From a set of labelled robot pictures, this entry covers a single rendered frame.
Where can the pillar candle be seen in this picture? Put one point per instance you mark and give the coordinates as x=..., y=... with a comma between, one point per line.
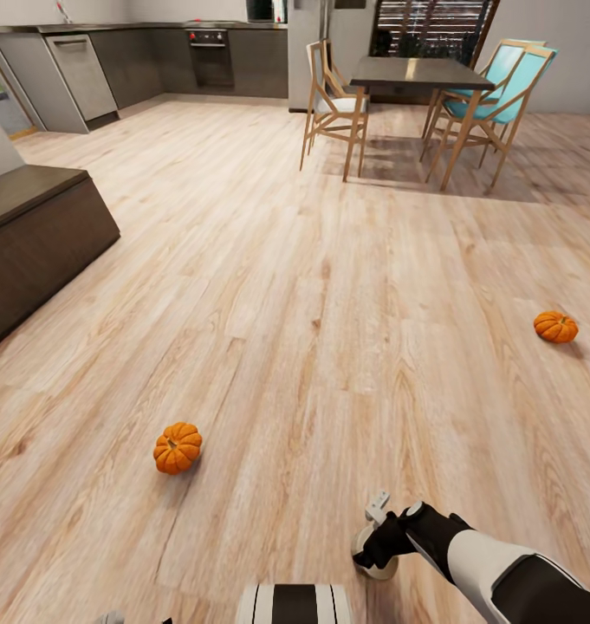
x=374, y=573

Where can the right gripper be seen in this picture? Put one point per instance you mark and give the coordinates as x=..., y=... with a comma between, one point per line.
x=380, y=546

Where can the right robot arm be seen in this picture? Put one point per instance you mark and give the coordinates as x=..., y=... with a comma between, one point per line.
x=504, y=582

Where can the oven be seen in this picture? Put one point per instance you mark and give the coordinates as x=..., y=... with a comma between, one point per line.
x=210, y=54

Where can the pumpkin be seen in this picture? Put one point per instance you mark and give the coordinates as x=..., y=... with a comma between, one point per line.
x=555, y=327
x=177, y=448

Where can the robot trunk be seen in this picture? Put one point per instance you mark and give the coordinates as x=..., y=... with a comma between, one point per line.
x=294, y=604

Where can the fridge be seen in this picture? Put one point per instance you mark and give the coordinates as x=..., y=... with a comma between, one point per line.
x=349, y=24

